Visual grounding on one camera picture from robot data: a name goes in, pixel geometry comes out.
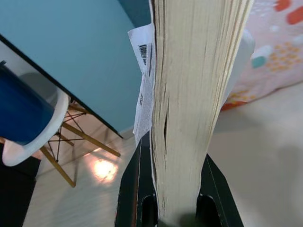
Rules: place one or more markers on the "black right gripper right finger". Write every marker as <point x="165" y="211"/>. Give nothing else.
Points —
<point x="217" y="203"/>

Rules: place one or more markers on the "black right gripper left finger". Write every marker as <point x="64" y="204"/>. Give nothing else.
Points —
<point x="135" y="189"/>

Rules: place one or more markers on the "white paperback book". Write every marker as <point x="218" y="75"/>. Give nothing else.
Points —
<point x="189" y="94"/>

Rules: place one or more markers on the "pink pillow with orange print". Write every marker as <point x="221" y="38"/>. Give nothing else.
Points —
<point x="279" y="59"/>

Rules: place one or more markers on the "cream sheeted mattress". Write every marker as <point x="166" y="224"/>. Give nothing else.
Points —
<point x="260" y="153"/>

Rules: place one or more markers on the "white chair with wooden legs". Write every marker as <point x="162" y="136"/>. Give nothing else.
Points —
<point x="47" y="132"/>

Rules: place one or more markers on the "black wardrobe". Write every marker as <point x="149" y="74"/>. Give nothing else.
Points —
<point x="14" y="194"/>

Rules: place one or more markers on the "blue plastic bucket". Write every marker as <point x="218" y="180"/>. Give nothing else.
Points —
<point x="19" y="106"/>

